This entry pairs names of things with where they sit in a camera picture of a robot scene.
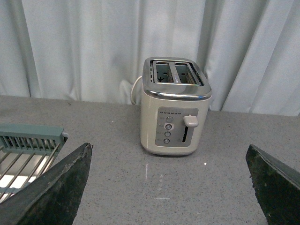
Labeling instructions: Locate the cream two-slot toaster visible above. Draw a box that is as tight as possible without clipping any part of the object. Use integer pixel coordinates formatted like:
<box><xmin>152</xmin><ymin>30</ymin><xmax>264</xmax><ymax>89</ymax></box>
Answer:
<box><xmin>140</xmin><ymin>57</ymin><xmax>212</xmax><ymax>156</ymax></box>

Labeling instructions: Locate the white curtain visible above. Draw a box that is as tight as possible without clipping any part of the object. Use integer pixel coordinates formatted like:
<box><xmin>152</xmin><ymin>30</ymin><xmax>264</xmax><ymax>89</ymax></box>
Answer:
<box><xmin>0</xmin><ymin>0</ymin><xmax>300</xmax><ymax>116</ymax></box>

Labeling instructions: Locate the green dish drying rack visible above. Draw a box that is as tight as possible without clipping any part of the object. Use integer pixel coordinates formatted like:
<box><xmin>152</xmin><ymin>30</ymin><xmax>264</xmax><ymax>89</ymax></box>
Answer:
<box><xmin>0</xmin><ymin>124</ymin><xmax>68</xmax><ymax>202</ymax></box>

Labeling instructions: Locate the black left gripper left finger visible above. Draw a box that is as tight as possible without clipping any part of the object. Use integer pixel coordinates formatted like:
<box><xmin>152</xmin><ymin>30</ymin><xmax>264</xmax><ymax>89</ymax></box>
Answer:
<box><xmin>0</xmin><ymin>143</ymin><xmax>92</xmax><ymax>225</ymax></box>

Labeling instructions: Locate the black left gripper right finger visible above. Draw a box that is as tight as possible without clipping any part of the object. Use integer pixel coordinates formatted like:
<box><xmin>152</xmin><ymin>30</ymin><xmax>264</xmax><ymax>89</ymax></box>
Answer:
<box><xmin>246</xmin><ymin>144</ymin><xmax>300</xmax><ymax>225</ymax></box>

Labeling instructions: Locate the white toaster power cable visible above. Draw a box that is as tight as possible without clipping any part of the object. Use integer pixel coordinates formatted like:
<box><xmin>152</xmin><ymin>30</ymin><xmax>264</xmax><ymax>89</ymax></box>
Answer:
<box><xmin>131</xmin><ymin>76</ymin><xmax>143</xmax><ymax>105</ymax></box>

